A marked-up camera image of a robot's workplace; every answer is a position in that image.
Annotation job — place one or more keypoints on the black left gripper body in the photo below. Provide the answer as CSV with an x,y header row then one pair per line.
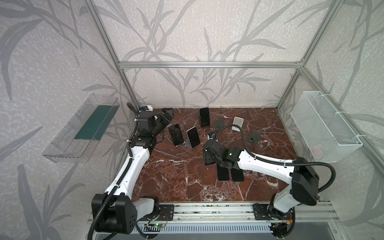
x,y
160,121

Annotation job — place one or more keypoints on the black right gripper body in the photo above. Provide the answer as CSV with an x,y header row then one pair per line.
x,y
208,153

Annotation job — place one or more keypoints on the black phone front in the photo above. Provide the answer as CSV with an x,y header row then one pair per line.
x,y
223,173

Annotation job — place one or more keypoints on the black phone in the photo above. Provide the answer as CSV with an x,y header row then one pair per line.
x,y
237,175
223,173
204,117
193,137
176,135

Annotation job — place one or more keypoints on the green-edged phone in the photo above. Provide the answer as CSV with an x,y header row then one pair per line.
x,y
208,158

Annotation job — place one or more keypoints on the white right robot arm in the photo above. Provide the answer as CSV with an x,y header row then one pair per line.
x,y
302,180

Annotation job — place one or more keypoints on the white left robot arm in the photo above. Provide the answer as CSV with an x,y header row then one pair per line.
x,y
114,212

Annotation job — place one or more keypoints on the grey round-base phone stand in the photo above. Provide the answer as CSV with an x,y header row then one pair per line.
x,y
254,137

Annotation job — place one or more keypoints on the black round-base phone stand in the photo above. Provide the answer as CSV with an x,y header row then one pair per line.
x,y
219,124

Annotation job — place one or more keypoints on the white phone stand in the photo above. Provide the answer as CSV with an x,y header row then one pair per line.
x,y
237,122

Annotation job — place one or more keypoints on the green circuit board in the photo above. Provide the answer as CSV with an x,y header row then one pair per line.
x,y
153,227

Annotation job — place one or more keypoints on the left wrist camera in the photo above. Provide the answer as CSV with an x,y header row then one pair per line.
x,y
146,108

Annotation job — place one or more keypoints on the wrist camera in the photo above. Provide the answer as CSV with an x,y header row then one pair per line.
x,y
146,108
211,136

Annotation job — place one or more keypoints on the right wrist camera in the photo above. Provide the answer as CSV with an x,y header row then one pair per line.
x,y
211,136

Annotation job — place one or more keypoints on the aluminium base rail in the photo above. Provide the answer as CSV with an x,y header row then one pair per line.
x,y
240,212

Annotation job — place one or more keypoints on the clear acrylic wall tray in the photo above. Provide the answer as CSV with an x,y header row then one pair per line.
x,y
79,138

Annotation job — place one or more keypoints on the white wire mesh basket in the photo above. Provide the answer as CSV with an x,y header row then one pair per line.
x,y
325,131

